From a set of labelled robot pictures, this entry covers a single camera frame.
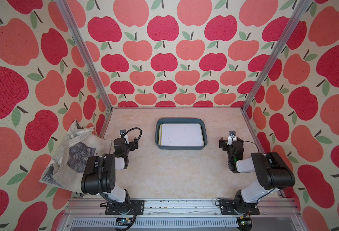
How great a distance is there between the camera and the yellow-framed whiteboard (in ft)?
3.23

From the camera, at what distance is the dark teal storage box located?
975mm

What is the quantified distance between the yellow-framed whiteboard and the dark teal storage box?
11 millimetres
